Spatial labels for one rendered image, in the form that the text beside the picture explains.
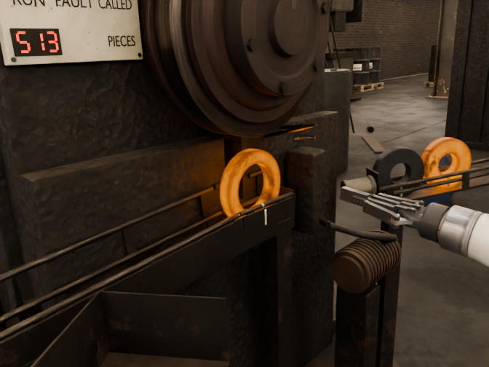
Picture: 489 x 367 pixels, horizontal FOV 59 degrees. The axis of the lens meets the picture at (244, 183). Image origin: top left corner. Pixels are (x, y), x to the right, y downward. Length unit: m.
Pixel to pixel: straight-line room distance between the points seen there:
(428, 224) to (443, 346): 0.99
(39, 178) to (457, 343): 1.56
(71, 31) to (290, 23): 0.41
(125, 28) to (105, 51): 0.06
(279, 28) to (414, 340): 1.33
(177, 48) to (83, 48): 0.17
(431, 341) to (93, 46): 1.54
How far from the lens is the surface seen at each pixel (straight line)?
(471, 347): 1.89
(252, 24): 0.85
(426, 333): 1.91
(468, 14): 5.08
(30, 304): 0.85
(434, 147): 1.40
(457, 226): 0.90
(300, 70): 0.97
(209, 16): 0.85
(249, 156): 1.01
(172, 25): 0.83
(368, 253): 1.26
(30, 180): 0.83
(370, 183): 1.32
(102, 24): 0.91
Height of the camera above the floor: 1.07
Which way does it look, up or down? 17 degrees down
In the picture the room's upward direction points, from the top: 2 degrees counter-clockwise
